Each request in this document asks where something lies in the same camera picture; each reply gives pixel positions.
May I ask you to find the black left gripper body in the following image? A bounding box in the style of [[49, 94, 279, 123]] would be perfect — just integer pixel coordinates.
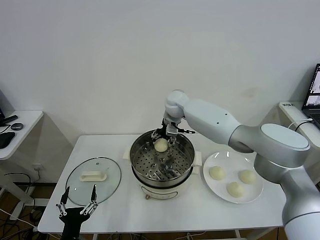
[[58, 207, 90, 240]]

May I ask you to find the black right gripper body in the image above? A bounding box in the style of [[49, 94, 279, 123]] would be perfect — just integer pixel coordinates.
[[159, 118, 177, 139]]

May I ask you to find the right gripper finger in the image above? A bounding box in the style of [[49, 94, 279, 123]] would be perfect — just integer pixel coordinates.
[[174, 127, 196, 136], [150, 128, 166, 142]]

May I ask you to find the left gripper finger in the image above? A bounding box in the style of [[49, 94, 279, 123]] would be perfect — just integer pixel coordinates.
[[55, 186, 71, 216], [79, 184, 100, 216]]

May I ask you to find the glass lid with cream handle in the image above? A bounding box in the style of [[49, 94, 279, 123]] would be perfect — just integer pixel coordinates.
[[65, 156, 123, 207]]

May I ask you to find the white steamed baozi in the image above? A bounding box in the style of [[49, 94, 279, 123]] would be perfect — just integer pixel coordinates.
[[208, 165, 226, 181], [238, 169, 257, 185], [226, 181, 246, 198], [153, 138, 169, 153]]

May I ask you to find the stainless steel steamer basket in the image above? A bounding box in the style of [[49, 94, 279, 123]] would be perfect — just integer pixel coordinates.
[[122, 128, 203, 182]]

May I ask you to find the cream electric cooker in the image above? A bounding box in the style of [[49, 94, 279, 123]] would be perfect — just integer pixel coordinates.
[[131, 159, 201, 201]]

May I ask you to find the white round plate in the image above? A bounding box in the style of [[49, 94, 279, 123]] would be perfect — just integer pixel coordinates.
[[202, 151, 265, 205]]

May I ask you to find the black laptop dark screen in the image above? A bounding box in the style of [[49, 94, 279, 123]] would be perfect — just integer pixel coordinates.
[[0, 106, 19, 127]]

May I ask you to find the black laptop with image windows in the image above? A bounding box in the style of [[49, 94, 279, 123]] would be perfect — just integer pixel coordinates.
[[301, 63, 320, 121]]

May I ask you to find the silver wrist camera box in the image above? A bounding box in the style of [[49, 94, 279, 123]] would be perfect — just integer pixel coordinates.
[[166, 123, 178, 136]]

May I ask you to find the black floor cable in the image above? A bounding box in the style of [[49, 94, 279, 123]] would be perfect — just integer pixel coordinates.
[[3, 172, 60, 188]]

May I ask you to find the thin white cable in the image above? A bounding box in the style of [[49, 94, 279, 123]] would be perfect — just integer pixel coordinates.
[[186, 231, 208, 240]]

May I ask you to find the white charging cable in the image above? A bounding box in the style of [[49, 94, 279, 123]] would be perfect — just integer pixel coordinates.
[[287, 118, 313, 131]]

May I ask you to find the black power cable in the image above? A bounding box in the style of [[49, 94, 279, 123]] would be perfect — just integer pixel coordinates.
[[294, 121, 313, 133]]

